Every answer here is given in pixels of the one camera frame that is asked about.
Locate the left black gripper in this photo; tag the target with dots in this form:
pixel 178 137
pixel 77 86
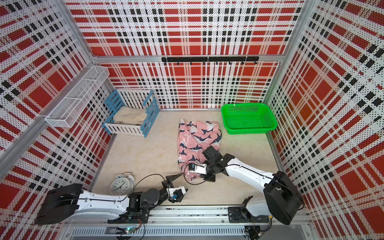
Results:
pixel 170 178

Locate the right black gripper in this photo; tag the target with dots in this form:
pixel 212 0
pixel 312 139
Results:
pixel 212 179

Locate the pink shark print shorts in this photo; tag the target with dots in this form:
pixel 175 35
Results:
pixel 194 138

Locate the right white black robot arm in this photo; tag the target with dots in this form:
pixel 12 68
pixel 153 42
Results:
pixel 282 199

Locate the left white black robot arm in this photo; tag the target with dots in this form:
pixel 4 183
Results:
pixel 73 203

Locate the white twin bell alarm clock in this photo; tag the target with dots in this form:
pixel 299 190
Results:
pixel 122 184

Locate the green plastic basket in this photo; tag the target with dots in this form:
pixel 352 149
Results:
pixel 248 118

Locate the green circuit board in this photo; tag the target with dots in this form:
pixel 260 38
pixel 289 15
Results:
pixel 125 231

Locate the blue and white slatted crate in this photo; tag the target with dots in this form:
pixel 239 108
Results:
pixel 136 99

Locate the beige folded towel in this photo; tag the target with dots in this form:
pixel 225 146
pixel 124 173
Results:
pixel 130 116

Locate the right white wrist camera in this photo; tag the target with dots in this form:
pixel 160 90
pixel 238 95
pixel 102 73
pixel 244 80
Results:
pixel 198 169

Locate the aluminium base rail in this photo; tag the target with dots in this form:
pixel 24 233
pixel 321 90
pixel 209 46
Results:
pixel 192 222

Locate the black wall hook rail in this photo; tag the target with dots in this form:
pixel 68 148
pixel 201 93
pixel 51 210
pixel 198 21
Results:
pixel 209 59

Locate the white wire mesh shelf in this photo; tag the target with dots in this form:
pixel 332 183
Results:
pixel 69 109

